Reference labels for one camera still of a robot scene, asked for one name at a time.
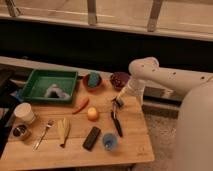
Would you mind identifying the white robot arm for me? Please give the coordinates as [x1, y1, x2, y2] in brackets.
[124, 57, 213, 171]

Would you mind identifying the blue sponge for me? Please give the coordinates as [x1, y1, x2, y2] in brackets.
[88, 73, 100, 88]

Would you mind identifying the blue plastic cup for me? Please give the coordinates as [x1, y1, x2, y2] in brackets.
[102, 133, 118, 151]

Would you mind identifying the green plastic tray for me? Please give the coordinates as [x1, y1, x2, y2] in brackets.
[22, 70, 78, 103]

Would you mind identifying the black rectangular block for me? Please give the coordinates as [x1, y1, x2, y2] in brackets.
[83, 126, 101, 150]

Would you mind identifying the silver fork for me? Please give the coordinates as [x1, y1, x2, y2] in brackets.
[33, 120, 54, 151]

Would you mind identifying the orange carrot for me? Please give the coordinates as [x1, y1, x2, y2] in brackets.
[72, 97, 89, 114]

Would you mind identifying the white paper cup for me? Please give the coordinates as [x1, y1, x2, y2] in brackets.
[14, 102, 36, 124]

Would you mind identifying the small metal cup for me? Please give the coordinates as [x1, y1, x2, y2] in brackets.
[12, 124, 30, 140]

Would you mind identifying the black handled peeler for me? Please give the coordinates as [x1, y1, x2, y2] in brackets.
[111, 99, 123, 137]

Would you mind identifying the yellow orange round fruit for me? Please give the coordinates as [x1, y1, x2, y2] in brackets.
[87, 107, 99, 121]

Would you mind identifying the dark red bowl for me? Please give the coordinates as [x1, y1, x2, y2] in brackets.
[110, 72, 130, 91]

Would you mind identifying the orange bowl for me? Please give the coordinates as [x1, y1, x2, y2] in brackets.
[82, 73, 102, 92]

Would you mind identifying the white crumpled cloth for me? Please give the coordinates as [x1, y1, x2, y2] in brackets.
[44, 84, 70, 100]

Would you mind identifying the yellow banana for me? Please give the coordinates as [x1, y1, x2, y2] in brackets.
[57, 118, 70, 148]

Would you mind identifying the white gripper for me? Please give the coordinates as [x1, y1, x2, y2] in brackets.
[113, 78, 146, 108]

